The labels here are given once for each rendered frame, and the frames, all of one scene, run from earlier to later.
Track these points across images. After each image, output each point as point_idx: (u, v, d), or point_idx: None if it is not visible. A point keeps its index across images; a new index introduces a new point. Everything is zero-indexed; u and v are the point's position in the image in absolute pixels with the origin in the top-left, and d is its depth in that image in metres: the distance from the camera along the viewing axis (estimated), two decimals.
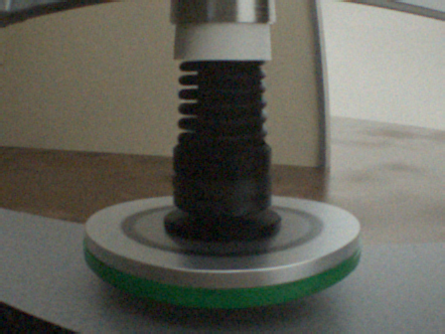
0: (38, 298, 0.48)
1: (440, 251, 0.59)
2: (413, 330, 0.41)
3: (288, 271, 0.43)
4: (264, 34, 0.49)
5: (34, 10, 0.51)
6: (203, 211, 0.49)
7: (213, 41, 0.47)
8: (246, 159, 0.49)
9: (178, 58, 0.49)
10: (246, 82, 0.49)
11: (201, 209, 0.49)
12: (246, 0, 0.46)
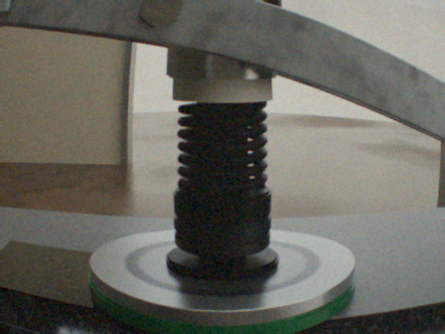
0: None
1: None
2: None
3: (96, 253, 0.56)
4: None
5: None
6: (204, 252, 0.50)
7: (213, 82, 0.48)
8: (246, 205, 0.50)
9: (177, 98, 0.50)
10: (247, 125, 0.49)
11: (202, 250, 0.50)
12: None
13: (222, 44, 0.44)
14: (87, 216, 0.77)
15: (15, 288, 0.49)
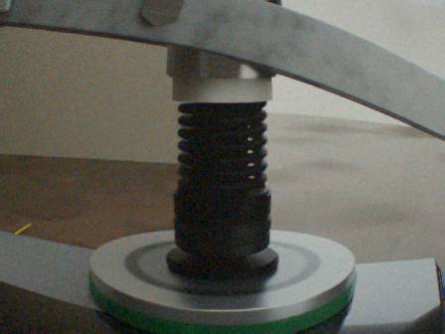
0: None
1: None
2: (3, 321, 0.41)
3: (328, 244, 0.59)
4: None
5: None
6: (204, 252, 0.50)
7: (213, 82, 0.48)
8: (246, 205, 0.50)
9: (177, 98, 0.50)
10: (247, 125, 0.49)
11: (202, 250, 0.50)
12: None
13: (222, 43, 0.44)
14: None
15: None
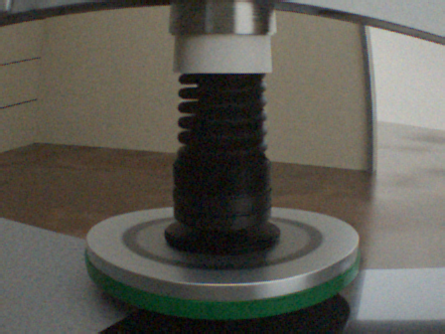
0: (0, 313, 0.43)
1: None
2: None
3: None
4: (265, 46, 0.49)
5: (33, 12, 0.51)
6: (203, 225, 0.50)
7: (213, 54, 0.47)
8: (246, 174, 0.49)
9: (177, 71, 0.49)
10: (247, 95, 0.49)
11: (201, 223, 0.50)
12: (246, 11, 0.46)
13: None
14: None
15: None
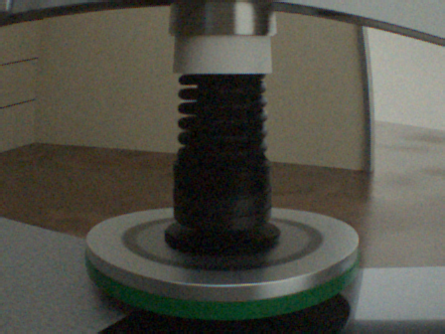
0: (1, 312, 0.43)
1: None
2: None
3: None
4: (265, 47, 0.49)
5: (32, 13, 0.51)
6: (203, 226, 0.50)
7: (213, 54, 0.47)
8: (246, 175, 0.49)
9: (177, 71, 0.49)
10: (247, 95, 0.49)
11: (201, 224, 0.50)
12: (246, 12, 0.46)
13: None
14: None
15: None
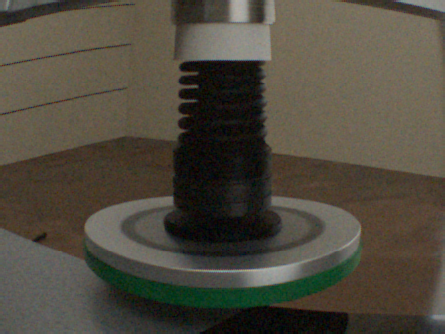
0: None
1: None
2: None
3: (317, 207, 0.60)
4: (264, 34, 0.49)
5: (34, 10, 0.51)
6: (203, 211, 0.49)
7: (213, 41, 0.47)
8: (246, 159, 0.49)
9: (178, 58, 0.49)
10: (246, 82, 0.49)
11: (201, 209, 0.49)
12: (246, 0, 0.46)
13: None
14: (334, 316, 0.47)
15: None
